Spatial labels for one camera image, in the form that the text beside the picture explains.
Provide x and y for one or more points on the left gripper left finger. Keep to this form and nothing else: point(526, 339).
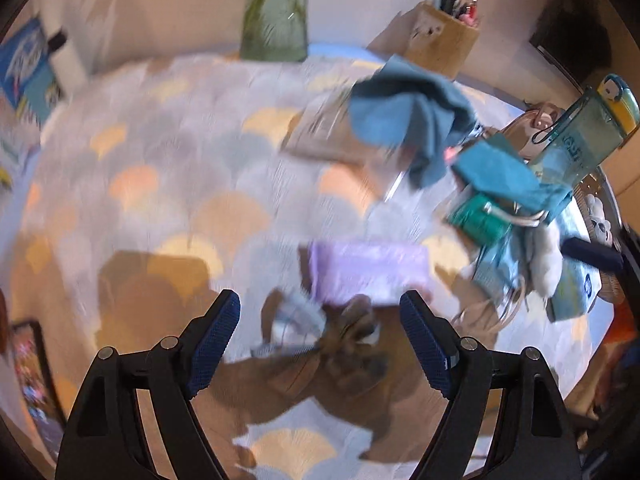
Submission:
point(104, 437)

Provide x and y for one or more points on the glass flower vase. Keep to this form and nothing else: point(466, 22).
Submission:
point(275, 31)

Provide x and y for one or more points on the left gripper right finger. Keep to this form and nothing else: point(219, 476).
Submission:
point(533, 438)

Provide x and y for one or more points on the teal water bottle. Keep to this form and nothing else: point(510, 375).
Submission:
point(594, 127)

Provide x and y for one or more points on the woven round basket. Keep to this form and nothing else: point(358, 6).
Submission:
point(597, 204)

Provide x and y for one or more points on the white fluffy plush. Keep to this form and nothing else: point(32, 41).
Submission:
point(544, 258)

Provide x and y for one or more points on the light blue drawstring bag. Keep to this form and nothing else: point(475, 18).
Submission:
point(500, 272)

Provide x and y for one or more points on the wet wipes pack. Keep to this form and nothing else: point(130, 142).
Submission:
point(579, 283)

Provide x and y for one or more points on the brown leather pouch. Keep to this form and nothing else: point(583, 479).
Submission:
point(529, 133)

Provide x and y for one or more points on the blue cloth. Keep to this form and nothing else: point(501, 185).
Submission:
point(404, 106)

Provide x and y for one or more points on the purple tissue pack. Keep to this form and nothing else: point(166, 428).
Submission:
point(382, 271)

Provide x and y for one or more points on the bamboo pen holder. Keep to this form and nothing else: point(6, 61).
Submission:
point(442, 35)

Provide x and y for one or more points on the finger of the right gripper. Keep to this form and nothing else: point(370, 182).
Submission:
point(601, 257)

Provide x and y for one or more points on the teal knitted pouch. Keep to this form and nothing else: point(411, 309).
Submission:
point(502, 175)

